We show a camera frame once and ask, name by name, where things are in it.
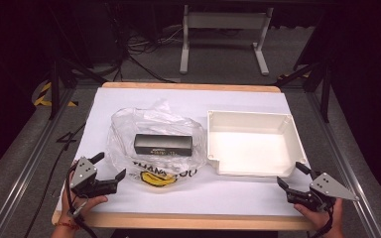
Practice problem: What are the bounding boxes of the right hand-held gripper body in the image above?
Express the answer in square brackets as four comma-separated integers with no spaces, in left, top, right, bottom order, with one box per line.
[286,172,360,213]

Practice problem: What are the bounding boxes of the person's right hand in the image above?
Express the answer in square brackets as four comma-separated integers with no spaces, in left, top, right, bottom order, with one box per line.
[293,197,344,238]

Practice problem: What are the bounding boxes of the wooden table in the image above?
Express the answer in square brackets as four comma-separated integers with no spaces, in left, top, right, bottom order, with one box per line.
[51,81,318,232]

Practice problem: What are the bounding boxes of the white metal stand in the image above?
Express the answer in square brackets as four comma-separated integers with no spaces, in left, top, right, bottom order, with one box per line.
[179,4,275,76]

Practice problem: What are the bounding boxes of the person's left hand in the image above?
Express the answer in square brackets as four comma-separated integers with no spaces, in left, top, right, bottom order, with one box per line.
[60,162,109,228]

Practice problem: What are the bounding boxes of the white table cover sheet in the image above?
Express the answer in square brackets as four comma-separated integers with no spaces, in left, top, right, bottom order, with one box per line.
[56,86,316,217]

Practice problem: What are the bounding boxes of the white plastic bin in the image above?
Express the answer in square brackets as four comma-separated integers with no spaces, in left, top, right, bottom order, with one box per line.
[206,109,309,179]

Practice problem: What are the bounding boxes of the red string bracelet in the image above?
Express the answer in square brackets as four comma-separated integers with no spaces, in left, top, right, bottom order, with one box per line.
[55,221,81,231]

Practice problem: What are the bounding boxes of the yellow black hazard tape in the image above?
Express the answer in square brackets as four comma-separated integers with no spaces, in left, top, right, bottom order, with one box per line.
[33,80,79,108]

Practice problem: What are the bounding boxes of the black cable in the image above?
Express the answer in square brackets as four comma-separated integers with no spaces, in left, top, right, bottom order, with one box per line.
[307,204,335,238]
[64,165,99,238]

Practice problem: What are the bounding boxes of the aluminium floor rail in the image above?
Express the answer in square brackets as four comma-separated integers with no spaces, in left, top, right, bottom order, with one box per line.
[306,88,381,238]
[0,86,77,238]

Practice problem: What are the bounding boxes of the black tripod stand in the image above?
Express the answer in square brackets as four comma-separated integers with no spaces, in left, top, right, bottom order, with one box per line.
[48,6,108,121]
[272,49,332,124]

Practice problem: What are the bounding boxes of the clear plastic bag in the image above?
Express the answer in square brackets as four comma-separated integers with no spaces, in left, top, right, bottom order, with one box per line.
[105,98,208,188]

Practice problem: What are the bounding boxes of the bundle of floor cables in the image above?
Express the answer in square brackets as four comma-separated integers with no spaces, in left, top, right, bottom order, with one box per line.
[112,3,185,83]

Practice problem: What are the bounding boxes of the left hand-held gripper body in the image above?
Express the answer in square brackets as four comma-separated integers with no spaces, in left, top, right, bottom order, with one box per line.
[68,156,119,199]

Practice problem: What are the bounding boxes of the black rectangular box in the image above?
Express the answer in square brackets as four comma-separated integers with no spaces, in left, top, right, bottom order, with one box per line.
[133,133,193,158]

